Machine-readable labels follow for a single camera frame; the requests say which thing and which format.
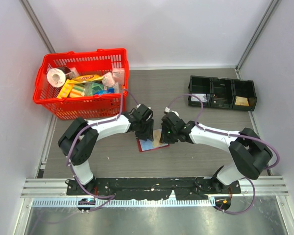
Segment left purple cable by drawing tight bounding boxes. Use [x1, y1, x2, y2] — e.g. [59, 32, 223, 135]
[66, 88, 142, 211]

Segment yellow chips bag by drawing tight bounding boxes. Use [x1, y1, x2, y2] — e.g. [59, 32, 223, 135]
[71, 74, 103, 84]

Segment red leather card holder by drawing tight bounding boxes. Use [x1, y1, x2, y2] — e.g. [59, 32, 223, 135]
[137, 140, 169, 152]

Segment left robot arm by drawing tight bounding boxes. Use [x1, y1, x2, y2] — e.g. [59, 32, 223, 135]
[58, 104, 154, 195]

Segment pink white box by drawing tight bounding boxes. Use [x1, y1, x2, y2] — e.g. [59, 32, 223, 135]
[112, 68, 125, 85]

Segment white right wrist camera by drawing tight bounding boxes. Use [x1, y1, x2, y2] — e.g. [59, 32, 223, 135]
[164, 107, 179, 117]

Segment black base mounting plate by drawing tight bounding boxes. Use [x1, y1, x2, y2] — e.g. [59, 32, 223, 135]
[65, 177, 241, 201]

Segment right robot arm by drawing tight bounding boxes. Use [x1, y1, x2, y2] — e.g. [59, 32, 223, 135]
[160, 112, 273, 193]

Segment white credit card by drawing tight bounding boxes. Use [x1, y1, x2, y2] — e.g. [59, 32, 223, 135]
[152, 129, 161, 148]

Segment black tape roll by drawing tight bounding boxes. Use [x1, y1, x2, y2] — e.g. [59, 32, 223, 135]
[56, 66, 74, 76]

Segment red plastic shopping basket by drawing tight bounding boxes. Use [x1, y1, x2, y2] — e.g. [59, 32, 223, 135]
[33, 48, 129, 120]

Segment yellow orange striped package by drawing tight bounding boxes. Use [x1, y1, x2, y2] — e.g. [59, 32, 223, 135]
[57, 80, 85, 99]

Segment green blue packet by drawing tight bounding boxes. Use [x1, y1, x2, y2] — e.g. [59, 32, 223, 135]
[84, 82, 114, 96]

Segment gold card in bin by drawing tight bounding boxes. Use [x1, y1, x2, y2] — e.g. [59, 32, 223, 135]
[235, 96, 249, 106]

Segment cards in left bin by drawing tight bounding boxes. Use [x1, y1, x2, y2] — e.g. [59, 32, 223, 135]
[191, 94, 209, 102]

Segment black three-compartment bin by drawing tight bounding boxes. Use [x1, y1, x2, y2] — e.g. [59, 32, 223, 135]
[188, 75, 257, 112]

